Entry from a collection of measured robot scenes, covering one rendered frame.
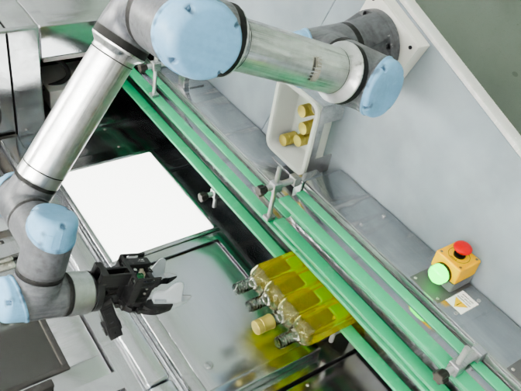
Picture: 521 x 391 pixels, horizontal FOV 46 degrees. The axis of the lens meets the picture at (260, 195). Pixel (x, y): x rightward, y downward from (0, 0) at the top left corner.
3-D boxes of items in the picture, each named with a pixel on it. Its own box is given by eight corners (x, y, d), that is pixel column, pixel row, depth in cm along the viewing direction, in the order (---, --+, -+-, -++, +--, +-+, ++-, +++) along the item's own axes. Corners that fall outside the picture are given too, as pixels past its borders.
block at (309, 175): (308, 195, 168) (287, 202, 164) (315, 167, 162) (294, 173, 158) (315, 202, 166) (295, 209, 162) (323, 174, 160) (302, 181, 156)
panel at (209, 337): (151, 154, 206) (50, 180, 188) (151, 147, 204) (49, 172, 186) (319, 354, 153) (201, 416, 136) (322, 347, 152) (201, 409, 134)
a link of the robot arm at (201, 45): (367, 43, 128) (137, -37, 91) (422, 68, 118) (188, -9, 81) (344, 97, 132) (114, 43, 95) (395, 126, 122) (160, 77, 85)
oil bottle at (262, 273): (311, 255, 163) (243, 282, 152) (315, 240, 159) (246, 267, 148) (324, 269, 159) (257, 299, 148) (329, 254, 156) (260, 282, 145)
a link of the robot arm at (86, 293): (66, 326, 103) (48, 292, 108) (91, 323, 106) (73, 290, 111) (80, 292, 100) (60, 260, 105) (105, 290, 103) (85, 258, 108)
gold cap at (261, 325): (265, 311, 141) (250, 318, 139) (274, 316, 138) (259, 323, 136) (267, 325, 142) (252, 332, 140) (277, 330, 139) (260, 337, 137)
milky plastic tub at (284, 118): (288, 137, 179) (263, 143, 174) (304, 67, 165) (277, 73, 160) (326, 171, 168) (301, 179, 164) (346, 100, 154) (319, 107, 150)
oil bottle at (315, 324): (353, 300, 153) (284, 333, 142) (359, 285, 149) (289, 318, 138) (368, 316, 150) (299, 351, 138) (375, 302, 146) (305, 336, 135)
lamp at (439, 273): (432, 271, 136) (422, 276, 135) (438, 257, 133) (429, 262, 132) (446, 285, 134) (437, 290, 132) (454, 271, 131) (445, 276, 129)
